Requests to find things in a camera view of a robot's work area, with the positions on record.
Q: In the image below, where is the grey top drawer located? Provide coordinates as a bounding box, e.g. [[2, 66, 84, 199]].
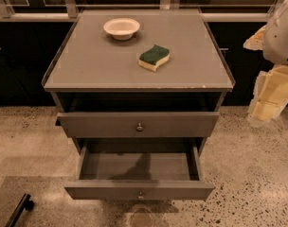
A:
[[57, 112, 219, 138]]

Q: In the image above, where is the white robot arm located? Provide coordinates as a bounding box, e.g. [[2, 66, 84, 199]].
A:
[[243, 0, 288, 126]]

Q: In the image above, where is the green yellow sponge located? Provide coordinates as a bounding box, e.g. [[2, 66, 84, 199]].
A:
[[138, 44, 170, 72]]

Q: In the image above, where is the grey drawer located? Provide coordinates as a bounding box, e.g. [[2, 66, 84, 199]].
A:
[[57, 112, 219, 138], [64, 146, 214, 201]]

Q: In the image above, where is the grey drawer cabinet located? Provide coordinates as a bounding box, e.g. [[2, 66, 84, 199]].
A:
[[43, 10, 234, 148]]

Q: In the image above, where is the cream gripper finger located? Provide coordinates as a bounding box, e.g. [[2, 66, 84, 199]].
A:
[[243, 26, 265, 51]]

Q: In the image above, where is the black bar handle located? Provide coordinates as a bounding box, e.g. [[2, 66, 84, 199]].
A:
[[5, 194, 34, 227]]

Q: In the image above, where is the white bowl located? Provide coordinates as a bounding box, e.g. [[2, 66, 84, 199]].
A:
[[103, 18, 140, 41]]

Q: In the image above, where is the metal railing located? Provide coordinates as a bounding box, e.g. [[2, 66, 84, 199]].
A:
[[0, 0, 284, 22]]

